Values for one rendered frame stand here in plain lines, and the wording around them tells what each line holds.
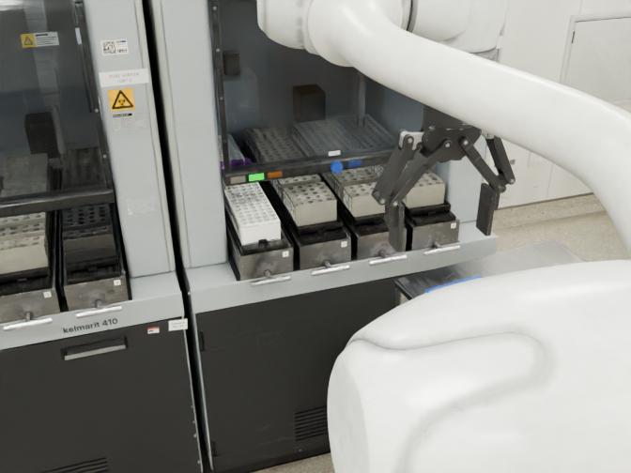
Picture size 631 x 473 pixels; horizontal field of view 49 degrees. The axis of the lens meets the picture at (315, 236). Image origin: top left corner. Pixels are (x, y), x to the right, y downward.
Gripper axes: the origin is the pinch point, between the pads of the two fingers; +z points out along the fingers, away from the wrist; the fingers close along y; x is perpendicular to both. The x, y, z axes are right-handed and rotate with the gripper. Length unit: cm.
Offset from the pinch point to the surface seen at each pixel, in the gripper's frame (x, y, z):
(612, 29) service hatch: 186, 181, 28
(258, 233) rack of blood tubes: 70, -11, 36
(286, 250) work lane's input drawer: 66, -5, 40
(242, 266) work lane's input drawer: 66, -16, 42
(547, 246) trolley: 45, 55, 38
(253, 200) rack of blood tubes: 83, -9, 34
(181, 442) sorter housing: 66, -36, 95
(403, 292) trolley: 40, 14, 39
